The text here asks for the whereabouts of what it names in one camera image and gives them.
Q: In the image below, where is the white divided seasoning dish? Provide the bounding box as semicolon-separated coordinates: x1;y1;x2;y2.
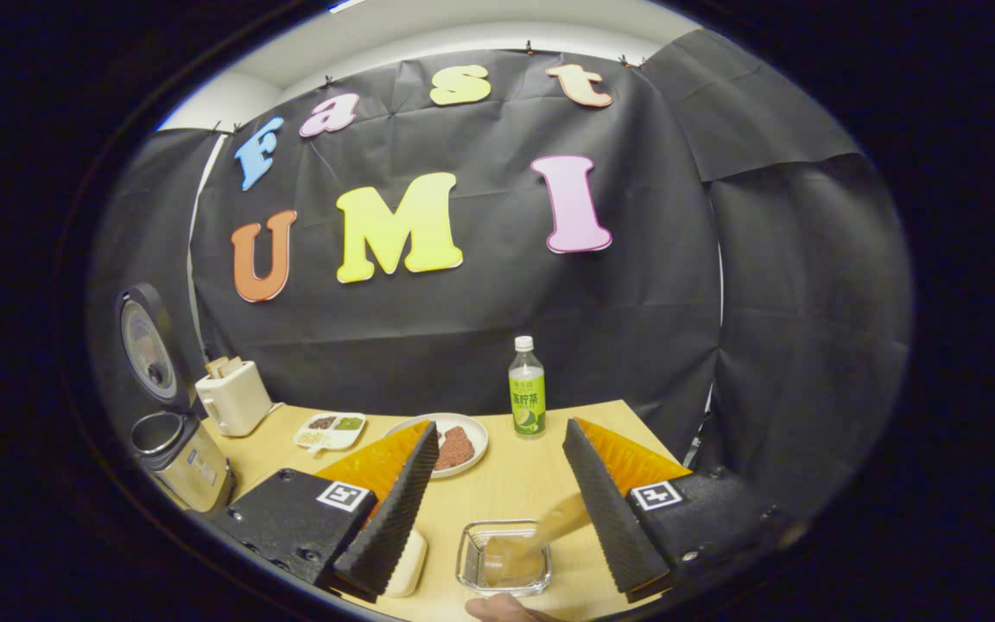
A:
294;412;367;453

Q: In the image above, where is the wooden spoon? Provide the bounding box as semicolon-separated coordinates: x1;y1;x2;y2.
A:
482;492;592;588

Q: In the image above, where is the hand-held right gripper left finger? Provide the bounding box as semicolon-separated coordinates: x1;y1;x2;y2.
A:
191;421;440;604

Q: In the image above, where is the dark grey rice cooker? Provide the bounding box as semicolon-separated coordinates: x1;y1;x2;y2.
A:
115;282;238;513

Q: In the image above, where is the clear chopstick holder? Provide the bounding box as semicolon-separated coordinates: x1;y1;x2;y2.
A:
456;518;553;599

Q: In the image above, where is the white toaster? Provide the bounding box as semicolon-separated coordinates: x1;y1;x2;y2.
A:
195;356;274;437

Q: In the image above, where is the green tea bottle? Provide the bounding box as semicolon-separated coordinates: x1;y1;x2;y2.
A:
508;335;547;439

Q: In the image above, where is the black backdrop cloth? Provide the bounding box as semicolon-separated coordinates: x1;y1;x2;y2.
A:
87;30;913;519

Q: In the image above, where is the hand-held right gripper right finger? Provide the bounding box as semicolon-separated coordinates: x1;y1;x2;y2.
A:
562;418;801;604

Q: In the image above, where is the brown meat piece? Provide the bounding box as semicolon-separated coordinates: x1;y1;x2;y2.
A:
434;426;476;472

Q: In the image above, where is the clear container of white rice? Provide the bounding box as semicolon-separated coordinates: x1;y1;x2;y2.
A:
381;529;429;599

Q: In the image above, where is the white round plate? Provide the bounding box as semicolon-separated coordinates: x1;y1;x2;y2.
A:
383;413;490;479

